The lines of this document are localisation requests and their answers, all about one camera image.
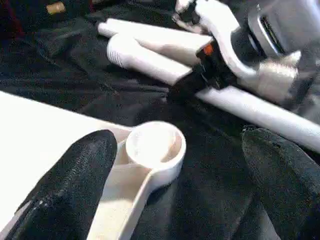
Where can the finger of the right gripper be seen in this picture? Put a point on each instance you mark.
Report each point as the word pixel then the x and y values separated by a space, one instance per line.
pixel 185 89

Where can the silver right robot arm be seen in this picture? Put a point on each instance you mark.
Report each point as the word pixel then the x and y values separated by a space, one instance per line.
pixel 285 30

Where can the white plastic table top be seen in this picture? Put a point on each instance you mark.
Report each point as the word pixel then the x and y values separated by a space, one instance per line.
pixel 30 140

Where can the white plastic table leg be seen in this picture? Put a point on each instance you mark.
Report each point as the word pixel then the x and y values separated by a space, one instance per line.
pixel 150 35
pixel 145 60

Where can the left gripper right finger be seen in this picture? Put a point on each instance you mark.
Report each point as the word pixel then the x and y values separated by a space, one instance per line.
pixel 290 190

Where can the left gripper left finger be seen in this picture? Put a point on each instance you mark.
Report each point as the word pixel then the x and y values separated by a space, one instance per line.
pixel 75 185

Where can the black mat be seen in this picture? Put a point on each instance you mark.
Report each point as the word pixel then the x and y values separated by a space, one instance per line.
pixel 210 200

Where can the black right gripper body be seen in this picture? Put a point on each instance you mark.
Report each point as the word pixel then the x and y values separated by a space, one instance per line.
pixel 215 65

